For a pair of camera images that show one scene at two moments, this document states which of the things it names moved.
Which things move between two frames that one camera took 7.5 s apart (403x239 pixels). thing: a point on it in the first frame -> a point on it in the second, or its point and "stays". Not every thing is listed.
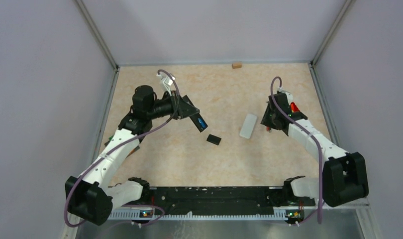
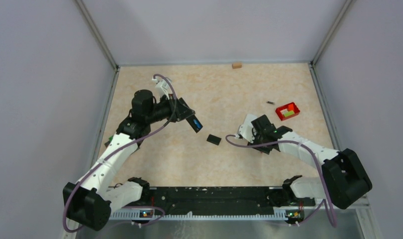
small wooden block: x=237 y=65 stays
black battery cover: x=214 y=139 stays
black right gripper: x=265 y=120 -> x=266 y=150
